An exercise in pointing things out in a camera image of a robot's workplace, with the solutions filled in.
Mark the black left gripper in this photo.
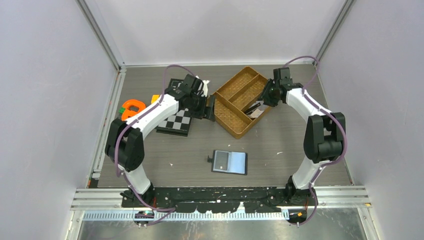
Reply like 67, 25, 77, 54
188, 93, 215, 122

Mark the woven wicker tray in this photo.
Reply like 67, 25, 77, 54
213, 66, 271, 139

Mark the black leather card holder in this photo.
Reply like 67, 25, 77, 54
207, 150, 248, 176

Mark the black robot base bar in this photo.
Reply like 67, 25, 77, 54
121, 186, 315, 214

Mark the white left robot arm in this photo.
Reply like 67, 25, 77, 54
104, 74, 215, 207

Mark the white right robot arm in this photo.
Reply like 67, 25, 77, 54
259, 67, 346, 205

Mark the black and silver chessboard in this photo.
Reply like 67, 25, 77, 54
155, 78, 200, 138

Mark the yellow toy brick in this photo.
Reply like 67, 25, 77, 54
150, 94, 161, 104

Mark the orange curved toy track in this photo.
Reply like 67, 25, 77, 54
120, 99, 146, 121

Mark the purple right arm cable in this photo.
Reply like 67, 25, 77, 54
283, 55, 349, 227

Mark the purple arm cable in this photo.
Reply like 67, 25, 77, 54
283, 55, 349, 227
113, 64, 200, 228

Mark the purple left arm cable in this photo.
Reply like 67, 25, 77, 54
113, 64, 200, 228

